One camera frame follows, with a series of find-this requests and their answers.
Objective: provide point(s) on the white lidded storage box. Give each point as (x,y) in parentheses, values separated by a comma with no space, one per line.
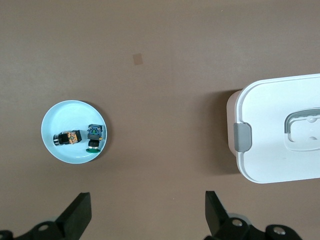
(270,120)

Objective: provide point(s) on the brown tape patch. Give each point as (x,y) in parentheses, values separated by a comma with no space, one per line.
(137,59)

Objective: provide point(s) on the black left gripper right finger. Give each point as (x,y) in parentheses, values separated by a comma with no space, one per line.
(216,217)

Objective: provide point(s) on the orange push button switch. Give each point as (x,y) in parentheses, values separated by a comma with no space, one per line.
(70,137)

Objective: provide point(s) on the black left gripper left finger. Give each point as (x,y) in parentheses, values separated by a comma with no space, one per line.
(75,215)

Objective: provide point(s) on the green blue push button switch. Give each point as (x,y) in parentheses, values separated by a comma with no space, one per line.
(94,136)

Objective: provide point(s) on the light blue round plate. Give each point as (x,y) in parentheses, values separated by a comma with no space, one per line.
(65,115)

